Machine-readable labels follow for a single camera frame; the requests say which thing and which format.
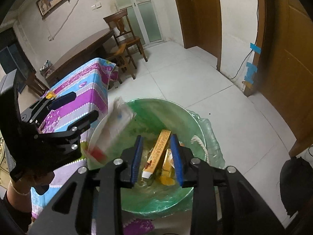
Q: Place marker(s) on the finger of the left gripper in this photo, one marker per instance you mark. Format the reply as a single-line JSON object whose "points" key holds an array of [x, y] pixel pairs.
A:
{"points": [[59, 148], [38, 111]]}

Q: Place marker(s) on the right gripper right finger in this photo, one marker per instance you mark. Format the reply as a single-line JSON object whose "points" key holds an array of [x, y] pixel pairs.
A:
{"points": [[222, 198]]}

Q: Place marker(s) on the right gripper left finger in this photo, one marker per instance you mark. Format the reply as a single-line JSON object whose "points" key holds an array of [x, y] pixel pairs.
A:
{"points": [[92, 195]]}

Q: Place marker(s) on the white medicine box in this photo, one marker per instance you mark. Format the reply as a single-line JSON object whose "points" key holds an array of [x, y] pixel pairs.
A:
{"points": [[108, 130]]}

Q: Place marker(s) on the gold foil carton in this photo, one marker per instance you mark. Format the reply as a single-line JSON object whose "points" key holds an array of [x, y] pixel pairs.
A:
{"points": [[167, 176]]}

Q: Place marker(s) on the green bag trash bin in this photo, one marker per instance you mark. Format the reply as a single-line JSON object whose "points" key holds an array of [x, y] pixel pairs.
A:
{"points": [[161, 195]]}

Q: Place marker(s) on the person's left hand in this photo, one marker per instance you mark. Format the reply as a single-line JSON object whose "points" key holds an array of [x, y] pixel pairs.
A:
{"points": [[18, 192]]}

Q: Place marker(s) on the yellow crumpled wrapper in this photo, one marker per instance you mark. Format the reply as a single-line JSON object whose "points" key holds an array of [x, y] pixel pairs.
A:
{"points": [[50, 95]]}

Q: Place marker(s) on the wooden chair left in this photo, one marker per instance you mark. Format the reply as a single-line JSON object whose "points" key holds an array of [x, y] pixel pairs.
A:
{"points": [[36, 85]]}

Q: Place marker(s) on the wooden chair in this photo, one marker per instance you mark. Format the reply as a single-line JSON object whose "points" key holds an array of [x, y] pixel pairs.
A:
{"points": [[36, 85], [125, 38]]}

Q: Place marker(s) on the box of clutter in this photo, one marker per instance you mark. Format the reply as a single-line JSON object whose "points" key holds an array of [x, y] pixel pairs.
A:
{"points": [[47, 69]]}

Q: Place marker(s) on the dark window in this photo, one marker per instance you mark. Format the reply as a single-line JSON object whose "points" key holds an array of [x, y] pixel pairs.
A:
{"points": [[13, 57]]}

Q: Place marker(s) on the dark round wooden table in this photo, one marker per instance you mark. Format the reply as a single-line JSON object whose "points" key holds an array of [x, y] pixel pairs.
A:
{"points": [[86, 50]]}

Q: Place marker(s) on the framed elephant picture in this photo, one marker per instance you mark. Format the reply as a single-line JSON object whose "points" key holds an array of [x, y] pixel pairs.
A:
{"points": [[46, 7]]}

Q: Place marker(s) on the wooden chair right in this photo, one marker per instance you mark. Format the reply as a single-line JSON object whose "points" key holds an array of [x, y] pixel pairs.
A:
{"points": [[125, 38]]}

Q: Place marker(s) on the brown door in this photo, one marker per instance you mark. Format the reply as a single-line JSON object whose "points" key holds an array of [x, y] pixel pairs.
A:
{"points": [[284, 65], [201, 25]]}

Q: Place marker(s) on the blue tape strips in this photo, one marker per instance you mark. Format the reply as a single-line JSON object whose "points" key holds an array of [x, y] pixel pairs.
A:
{"points": [[251, 68]]}

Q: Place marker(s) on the frosted glass door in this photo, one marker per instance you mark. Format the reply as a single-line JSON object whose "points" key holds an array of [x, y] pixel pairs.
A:
{"points": [[142, 19]]}

